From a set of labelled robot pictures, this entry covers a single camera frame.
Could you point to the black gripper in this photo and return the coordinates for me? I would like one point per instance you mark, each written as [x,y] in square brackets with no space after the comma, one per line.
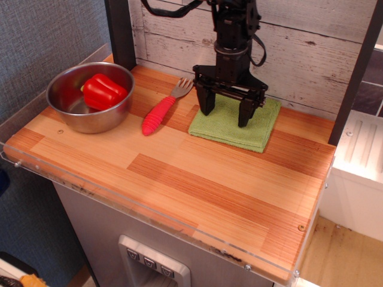
[231,77]

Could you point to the green cloth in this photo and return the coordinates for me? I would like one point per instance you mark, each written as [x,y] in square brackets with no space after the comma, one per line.
[221,125]

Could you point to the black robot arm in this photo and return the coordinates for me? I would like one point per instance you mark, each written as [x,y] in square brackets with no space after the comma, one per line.
[236,24]

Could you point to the clear acrylic edge guard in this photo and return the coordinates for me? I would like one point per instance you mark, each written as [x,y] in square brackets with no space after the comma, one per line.
[253,209]

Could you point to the red toy bell pepper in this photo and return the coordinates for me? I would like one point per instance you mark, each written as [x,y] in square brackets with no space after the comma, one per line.
[101,93]

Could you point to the white toy sink unit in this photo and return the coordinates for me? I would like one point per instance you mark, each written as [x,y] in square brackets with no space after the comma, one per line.
[353,194]

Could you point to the stainless steel bowl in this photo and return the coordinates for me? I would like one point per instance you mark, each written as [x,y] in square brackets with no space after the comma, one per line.
[64,95]

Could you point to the grey toy fridge cabinet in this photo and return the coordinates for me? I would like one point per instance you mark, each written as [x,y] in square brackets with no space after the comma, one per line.
[98,228]

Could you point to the silver dispenser panel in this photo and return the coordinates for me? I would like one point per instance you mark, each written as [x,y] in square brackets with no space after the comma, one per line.
[146,266]

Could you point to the yellow object at corner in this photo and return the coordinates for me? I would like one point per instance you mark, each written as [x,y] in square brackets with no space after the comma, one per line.
[31,280]

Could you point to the red-handled metal fork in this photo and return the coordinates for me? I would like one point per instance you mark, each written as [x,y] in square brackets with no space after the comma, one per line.
[155,117]

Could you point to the dark right vertical post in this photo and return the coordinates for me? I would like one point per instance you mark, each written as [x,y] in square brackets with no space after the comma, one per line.
[361,64]

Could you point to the dark vertical post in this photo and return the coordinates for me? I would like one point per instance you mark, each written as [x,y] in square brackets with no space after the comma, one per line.
[120,31]
[361,64]

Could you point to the dark left vertical post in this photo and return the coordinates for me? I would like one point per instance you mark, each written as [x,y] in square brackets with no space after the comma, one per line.
[120,31]

